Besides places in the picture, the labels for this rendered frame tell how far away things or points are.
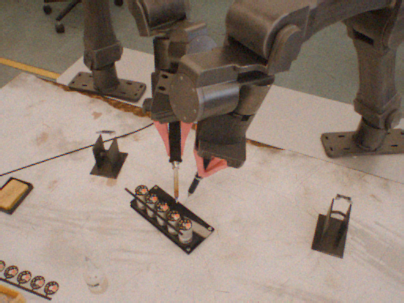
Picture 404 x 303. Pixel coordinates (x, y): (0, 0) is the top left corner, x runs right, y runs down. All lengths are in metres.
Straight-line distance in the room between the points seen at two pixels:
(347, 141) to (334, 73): 1.61
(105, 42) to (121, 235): 0.44
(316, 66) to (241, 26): 2.13
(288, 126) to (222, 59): 0.55
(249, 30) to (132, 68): 0.74
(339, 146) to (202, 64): 0.57
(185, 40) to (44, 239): 0.45
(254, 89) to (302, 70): 2.05
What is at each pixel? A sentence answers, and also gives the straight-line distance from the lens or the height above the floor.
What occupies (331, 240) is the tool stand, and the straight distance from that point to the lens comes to 0.79.
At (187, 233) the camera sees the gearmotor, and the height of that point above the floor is 0.80.
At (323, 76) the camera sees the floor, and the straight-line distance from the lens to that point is 2.51.
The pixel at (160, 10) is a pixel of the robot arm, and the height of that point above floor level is 1.11.
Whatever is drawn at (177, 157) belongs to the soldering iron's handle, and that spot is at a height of 0.88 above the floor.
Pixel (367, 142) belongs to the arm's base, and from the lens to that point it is 0.95.
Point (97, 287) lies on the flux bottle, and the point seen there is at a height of 0.78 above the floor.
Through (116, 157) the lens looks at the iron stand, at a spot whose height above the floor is 0.77.
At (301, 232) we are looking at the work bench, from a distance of 0.79.
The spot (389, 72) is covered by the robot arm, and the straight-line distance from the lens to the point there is 0.78.
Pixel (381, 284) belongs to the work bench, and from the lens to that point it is 0.78.
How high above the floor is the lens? 1.40
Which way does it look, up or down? 47 degrees down
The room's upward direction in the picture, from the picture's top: straight up
